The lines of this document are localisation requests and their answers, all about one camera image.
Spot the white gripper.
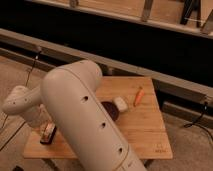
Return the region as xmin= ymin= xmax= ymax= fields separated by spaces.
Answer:
xmin=28 ymin=106 xmax=57 ymax=136

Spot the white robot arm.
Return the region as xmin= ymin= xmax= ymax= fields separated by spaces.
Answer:
xmin=2 ymin=60 xmax=147 ymax=171

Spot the dark purple bowl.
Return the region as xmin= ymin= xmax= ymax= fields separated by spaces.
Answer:
xmin=102 ymin=101 xmax=119 ymax=121

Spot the white sponge block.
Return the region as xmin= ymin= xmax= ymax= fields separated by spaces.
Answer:
xmin=113 ymin=97 xmax=128 ymax=113

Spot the orange carrot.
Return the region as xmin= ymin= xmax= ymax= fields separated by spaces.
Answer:
xmin=133 ymin=87 xmax=145 ymax=107

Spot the black cable on floor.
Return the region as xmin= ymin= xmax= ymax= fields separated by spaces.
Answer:
xmin=0 ymin=49 xmax=43 ymax=151

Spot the black cable at right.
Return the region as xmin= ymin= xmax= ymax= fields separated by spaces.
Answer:
xmin=183 ymin=99 xmax=213 ymax=141

